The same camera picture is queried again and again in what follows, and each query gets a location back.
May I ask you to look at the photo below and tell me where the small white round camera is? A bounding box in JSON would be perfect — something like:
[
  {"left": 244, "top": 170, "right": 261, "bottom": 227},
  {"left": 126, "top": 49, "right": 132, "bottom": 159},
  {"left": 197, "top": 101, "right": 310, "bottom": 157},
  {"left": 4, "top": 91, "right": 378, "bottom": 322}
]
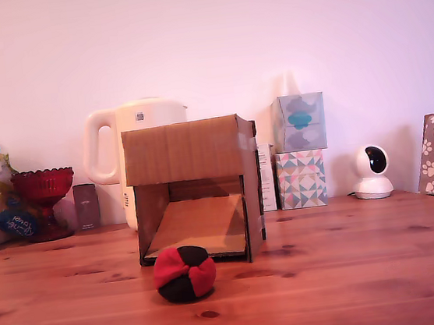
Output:
[{"left": 347, "top": 142, "right": 396, "bottom": 202}]

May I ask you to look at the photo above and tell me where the slim white printed box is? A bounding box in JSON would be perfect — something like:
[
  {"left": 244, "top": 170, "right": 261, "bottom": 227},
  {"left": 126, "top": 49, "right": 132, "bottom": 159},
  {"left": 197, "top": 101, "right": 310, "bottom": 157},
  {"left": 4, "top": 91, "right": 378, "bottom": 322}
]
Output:
[{"left": 254, "top": 142, "right": 283, "bottom": 213}]

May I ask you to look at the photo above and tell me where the cardboard dice tower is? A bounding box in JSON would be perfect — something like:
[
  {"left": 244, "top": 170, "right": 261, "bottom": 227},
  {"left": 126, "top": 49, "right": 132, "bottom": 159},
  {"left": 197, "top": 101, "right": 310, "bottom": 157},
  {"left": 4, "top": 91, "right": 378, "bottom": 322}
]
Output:
[{"left": 119, "top": 111, "right": 272, "bottom": 277}]

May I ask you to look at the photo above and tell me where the tissue box with triangle pattern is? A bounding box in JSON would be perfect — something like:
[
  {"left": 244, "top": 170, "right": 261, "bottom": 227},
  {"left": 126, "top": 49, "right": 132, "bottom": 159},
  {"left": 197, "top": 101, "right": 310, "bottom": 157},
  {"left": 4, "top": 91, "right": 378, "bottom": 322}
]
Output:
[{"left": 273, "top": 147, "right": 329, "bottom": 212}]

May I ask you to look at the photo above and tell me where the small dark grey box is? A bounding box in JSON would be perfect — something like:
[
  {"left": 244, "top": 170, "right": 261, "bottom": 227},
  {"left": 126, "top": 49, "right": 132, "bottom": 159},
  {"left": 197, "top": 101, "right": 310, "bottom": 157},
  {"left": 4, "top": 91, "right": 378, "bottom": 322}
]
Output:
[{"left": 72, "top": 182, "right": 102, "bottom": 231}]

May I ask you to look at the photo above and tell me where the white electric kettle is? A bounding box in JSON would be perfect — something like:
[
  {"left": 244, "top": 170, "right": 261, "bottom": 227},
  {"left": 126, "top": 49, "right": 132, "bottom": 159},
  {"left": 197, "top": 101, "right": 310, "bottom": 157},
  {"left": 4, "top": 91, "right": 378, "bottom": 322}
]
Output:
[{"left": 76, "top": 93, "right": 202, "bottom": 237}]

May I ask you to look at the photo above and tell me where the red glass goblet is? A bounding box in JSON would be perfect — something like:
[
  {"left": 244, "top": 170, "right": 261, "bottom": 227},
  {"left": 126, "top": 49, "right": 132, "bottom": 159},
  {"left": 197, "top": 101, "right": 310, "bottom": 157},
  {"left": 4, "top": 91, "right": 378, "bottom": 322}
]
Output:
[{"left": 9, "top": 165, "right": 82, "bottom": 246}]

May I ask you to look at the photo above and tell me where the red and black footbag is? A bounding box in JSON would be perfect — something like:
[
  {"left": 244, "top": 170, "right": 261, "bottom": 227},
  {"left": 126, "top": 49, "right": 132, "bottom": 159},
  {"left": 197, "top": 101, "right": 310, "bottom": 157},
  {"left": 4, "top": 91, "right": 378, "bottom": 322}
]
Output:
[{"left": 150, "top": 242, "right": 221, "bottom": 306}]

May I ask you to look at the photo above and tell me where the tissue box with cloud print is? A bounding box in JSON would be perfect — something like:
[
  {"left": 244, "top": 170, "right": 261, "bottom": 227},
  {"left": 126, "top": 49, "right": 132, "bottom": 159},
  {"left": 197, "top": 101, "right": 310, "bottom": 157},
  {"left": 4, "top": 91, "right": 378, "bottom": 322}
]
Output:
[{"left": 268, "top": 90, "right": 330, "bottom": 155}]

